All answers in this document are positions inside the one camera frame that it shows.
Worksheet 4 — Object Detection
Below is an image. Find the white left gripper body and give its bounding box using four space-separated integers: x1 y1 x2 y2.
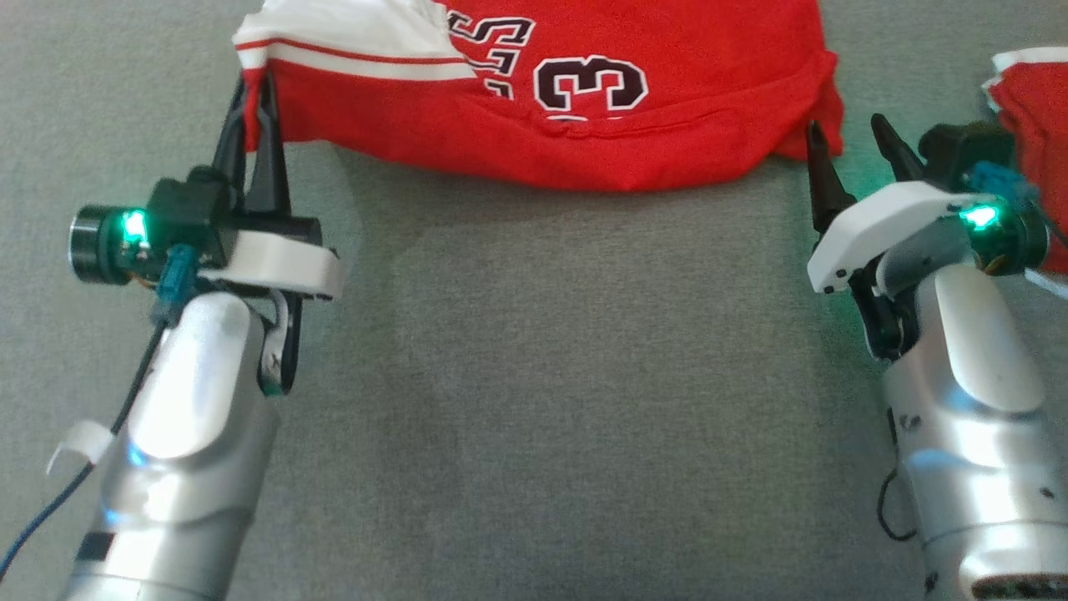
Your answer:
197 212 345 303

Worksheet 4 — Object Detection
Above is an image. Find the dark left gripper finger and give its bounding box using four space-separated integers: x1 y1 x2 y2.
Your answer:
212 77 253 194
247 71 292 218

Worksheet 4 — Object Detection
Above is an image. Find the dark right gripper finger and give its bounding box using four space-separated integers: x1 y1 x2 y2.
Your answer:
870 114 929 184
804 120 858 235

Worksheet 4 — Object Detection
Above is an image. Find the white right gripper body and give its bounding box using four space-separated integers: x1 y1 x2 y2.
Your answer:
805 179 1000 361

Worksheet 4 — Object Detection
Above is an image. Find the red basketball jersey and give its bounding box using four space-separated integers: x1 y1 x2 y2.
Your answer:
232 0 845 193

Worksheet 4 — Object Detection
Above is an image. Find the red garment with white trim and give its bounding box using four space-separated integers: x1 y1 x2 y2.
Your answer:
982 46 1068 301

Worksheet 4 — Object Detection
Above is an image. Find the white tape tag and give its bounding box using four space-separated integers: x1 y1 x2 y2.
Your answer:
46 420 114 477

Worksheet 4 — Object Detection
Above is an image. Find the grey sofa ottoman cushion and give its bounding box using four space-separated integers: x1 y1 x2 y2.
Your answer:
0 0 1068 601

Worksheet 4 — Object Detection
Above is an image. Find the left arm cable teal connector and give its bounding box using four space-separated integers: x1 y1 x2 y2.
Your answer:
0 245 201 585

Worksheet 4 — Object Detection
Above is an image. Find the arm cable teal connector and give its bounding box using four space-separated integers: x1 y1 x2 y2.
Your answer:
0 245 201 585
966 161 1068 251

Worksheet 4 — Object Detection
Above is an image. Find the right arm cable teal connector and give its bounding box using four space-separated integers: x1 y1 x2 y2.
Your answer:
966 161 1068 251

